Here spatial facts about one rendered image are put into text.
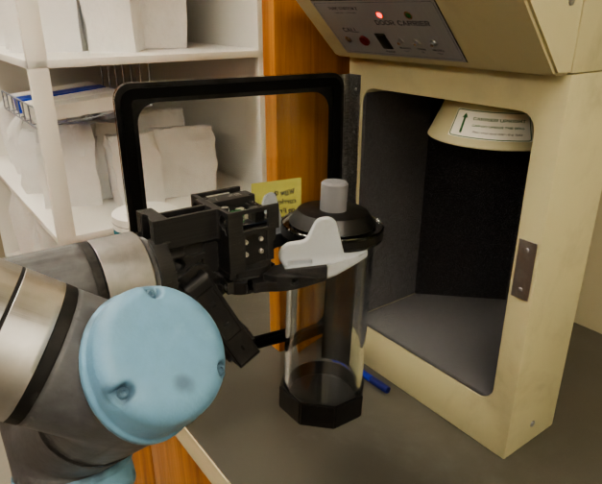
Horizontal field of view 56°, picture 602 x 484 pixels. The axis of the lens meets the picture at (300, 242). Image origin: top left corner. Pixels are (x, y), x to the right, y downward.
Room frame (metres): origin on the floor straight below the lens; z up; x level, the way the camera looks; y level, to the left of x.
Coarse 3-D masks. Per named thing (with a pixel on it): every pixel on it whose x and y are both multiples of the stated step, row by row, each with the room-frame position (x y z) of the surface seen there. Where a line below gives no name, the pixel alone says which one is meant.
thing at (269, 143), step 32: (256, 96) 0.73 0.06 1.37; (288, 96) 0.75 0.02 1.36; (320, 96) 0.78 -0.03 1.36; (160, 128) 0.68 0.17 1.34; (192, 128) 0.70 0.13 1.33; (224, 128) 0.71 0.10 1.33; (256, 128) 0.73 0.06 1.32; (288, 128) 0.75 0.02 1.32; (320, 128) 0.78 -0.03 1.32; (160, 160) 0.68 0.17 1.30; (192, 160) 0.70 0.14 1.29; (224, 160) 0.71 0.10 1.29; (256, 160) 0.73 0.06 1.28; (288, 160) 0.75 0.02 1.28; (320, 160) 0.78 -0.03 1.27; (160, 192) 0.68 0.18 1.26; (192, 192) 0.69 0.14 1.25; (256, 192) 0.73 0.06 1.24; (288, 192) 0.75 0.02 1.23; (320, 192) 0.78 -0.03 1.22; (256, 320) 0.73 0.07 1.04
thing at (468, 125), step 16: (448, 112) 0.70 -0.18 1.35; (464, 112) 0.68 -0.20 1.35; (480, 112) 0.67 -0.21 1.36; (496, 112) 0.66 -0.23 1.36; (512, 112) 0.66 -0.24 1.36; (432, 128) 0.73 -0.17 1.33; (448, 128) 0.69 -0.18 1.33; (464, 128) 0.67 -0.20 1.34; (480, 128) 0.66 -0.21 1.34; (496, 128) 0.65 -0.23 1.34; (512, 128) 0.65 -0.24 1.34; (528, 128) 0.65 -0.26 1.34; (464, 144) 0.66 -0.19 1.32; (480, 144) 0.65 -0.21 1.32; (496, 144) 0.64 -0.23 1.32; (512, 144) 0.64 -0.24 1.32; (528, 144) 0.64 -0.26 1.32
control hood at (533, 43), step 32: (448, 0) 0.57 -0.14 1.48; (480, 0) 0.54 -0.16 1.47; (512, 0) 0.51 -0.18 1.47; (544, 0) 0.52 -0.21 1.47; (576, 0) 0.55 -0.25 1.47; (320, 32) 0.77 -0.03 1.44; (480, 32) 0.57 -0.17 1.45; (512, 32) 0.54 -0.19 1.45; (544, 32) 0.52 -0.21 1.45; (576, 32) 0.55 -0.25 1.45; (448, 64) 0.64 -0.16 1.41; (480, 64) 0.60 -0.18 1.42; (512, 64) 0.57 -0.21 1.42; (544, 64) 0.54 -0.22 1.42
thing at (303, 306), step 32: (288, 224) 0.54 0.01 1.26; (320, 288) 0.51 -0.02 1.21; (352, 288) 0.51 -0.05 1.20; (288, 320) 0.53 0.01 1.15; (320, 320) 0.51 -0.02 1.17; (352, 320) 0.51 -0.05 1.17; (288, 352) 0.53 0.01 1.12; (320, 352) 0.51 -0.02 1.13; (352, 352) 0.51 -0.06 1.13; (288, 384) 0.53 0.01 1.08; (320, 384) 0.50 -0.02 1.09; (352, 384) 0.52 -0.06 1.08
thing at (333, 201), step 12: (324, 180) 0.56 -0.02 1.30; (336, 180) 0.56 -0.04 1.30; (324, 192) 0.55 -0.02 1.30; (336, 192) 0.54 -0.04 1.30; (312, 204) 0.57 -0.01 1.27; (324, 204) 0.55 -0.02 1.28; (336, 204) 0.54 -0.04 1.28; (348, 204) 0.58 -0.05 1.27; (300, 216) 0.54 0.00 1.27; (312, 216) 0.53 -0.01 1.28; (336, 216) 0.53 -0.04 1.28; (348, 216) 0.53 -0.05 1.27; (360, 216) 0.54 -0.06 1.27; (372, 216) 0.56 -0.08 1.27; (300, 228) 0.53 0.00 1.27; (348, 228) 0.52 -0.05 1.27; (360, 228) 0.52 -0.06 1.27; (372, 228) 0.53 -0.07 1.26
